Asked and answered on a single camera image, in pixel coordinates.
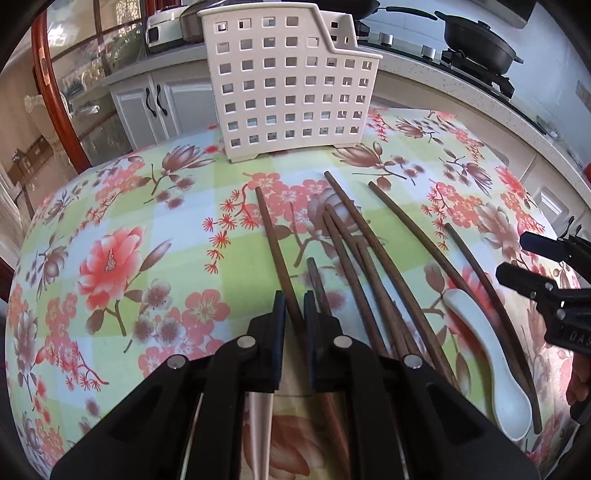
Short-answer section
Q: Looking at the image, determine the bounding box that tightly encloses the black gas stove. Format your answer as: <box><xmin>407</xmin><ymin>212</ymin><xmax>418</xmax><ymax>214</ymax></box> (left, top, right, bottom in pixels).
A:
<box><xmin>353</xmin><ymin>20</ymin><xmax>547</xmax><ymax>135</ymax></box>

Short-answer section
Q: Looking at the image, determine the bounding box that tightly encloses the floral plastic tablecloth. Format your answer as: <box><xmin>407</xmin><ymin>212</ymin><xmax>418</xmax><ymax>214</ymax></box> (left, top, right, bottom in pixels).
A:
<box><xmin>4</xmin><ymin>108</ymin><xmax>583</xmax><ymax>480</ymax></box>

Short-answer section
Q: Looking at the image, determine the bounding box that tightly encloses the black lidded pot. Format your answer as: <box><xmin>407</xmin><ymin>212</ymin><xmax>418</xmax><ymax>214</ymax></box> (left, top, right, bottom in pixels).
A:
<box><xmin>434</xmin><ymin>11</ymin><xmax>524</xmax><ymax>75</ymax></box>

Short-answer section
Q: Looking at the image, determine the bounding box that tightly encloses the white rice cooker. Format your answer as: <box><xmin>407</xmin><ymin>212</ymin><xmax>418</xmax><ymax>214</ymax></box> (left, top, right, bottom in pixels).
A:
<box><xmin>145</xmin><ymin>6</ymin><xmax>184</xmax><ymax>50</ymax></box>

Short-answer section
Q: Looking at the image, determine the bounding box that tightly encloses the black frying pan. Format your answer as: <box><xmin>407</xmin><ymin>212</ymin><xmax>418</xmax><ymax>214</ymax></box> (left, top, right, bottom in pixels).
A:
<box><xmin>315</xmin><ymin>0</ymin><xmax>439</xmax><ymax>21</ymax></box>

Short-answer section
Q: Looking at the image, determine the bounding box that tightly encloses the white perforated utensil basket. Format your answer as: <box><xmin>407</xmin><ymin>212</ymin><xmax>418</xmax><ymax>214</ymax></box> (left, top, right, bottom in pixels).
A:
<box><xmin>198</xmin><ymin>2</ymin><xmax>382</xmax><ymax>162</ymax></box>

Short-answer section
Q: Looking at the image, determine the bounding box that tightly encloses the red wooden door frame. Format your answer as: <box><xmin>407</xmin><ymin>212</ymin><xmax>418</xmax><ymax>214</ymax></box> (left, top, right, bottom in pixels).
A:
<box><xmin>31</xmin><ymin>11</ymin><xmax>91</xmax><ymax>174</ymax></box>

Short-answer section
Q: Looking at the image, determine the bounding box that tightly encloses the right hand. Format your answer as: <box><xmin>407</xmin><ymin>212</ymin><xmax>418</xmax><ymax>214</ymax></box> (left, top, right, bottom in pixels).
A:
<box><xmin>566</xmin><ymin>353</ymin><xmax>591</xmax><ymax>405</ymax></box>

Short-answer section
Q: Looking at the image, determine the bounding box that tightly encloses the white kitchen cabinet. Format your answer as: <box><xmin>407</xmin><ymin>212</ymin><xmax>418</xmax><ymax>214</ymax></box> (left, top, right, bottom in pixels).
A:
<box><xmin>102</xmin><ymin>44</ymin><xmax>217</xmax><ymax>150</ymax></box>

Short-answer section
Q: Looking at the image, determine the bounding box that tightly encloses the white ceramic spoon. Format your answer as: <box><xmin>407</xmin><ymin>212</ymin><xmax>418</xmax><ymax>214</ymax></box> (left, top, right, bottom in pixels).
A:
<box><xmin>245</xmin><ymin>392</ymin><xmax>273</xmax><ymax>480</ymax></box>
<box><xmin>443</xmin><ymin>289</ymin><xmax>532</xmax><ymax>441</ymax></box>

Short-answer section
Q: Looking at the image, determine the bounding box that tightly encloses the white ornate chair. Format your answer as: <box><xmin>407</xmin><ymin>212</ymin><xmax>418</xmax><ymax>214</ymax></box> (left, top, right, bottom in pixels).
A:
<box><xmin>23</xmin><ymin>95</ymin><xmax>68</xmax><ymax>160</ymax></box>

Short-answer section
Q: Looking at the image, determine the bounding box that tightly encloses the silver rice cooker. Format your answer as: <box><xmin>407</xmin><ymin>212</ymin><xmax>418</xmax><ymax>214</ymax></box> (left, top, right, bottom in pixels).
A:
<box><xmin>179</xmin><ymin>0</ymin><xmax>223</xmax><ymax>44</ymax></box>

